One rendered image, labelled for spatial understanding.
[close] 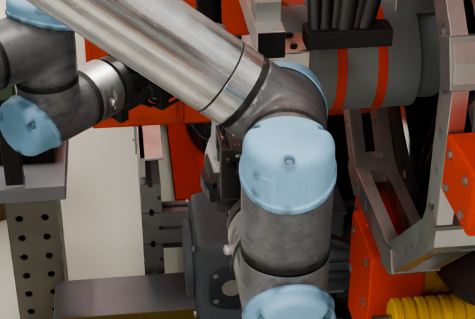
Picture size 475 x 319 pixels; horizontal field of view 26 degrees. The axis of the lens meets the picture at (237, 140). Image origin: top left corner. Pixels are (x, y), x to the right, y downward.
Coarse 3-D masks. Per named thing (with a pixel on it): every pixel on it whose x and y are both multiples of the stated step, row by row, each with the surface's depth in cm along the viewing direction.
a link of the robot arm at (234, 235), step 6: (240, 210) 95; (240, 216) 94; (234, 222) 94; (240, 222) 93; (234, 228) 94; (240, 228) 93; (228, 234) 95; (234, 234) 94; (240, 234) 92; (228, 240) 95; (234, 240) 94; (228, 246) 94; (234, 246) 92; (228, 252) 93
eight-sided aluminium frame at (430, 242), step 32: (448, 0) 104; (448, 32) 103; (448, 64) 103; (448, 96) 105; (352, 128) 152; (384, 128) 152; (448, 128) 106; (352, 160) 151; (384, 160) 151; (384, 224) 138; (416, 224) 119; (448, 224) 112; (384, 256) 135; (416, 256) 120; (448, 256) 122
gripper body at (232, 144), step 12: (216, 132) 103; (228, 132) 103; (216, 144) 104; (228, 144) 102; (240, 144) 101; (228, 156) 102; (240, 156) 100; (228, 168) 100; (228, 180) 101; (228, 192) 102; (240, 192) 102; (216, 204) 104; (228, 204) 103; (240, 204) 96; (228, 216) 97; (228, 228) 96
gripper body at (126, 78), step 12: (108, 60) 130; (120, 72) 129; (132, 72) 133; (132, 84) 130; (144, 84) 135; (132, 96) 131; (144, 96) 135; (156, 96) 136; (168, 96) 137; (132, 108) 137; (120, 120) 133
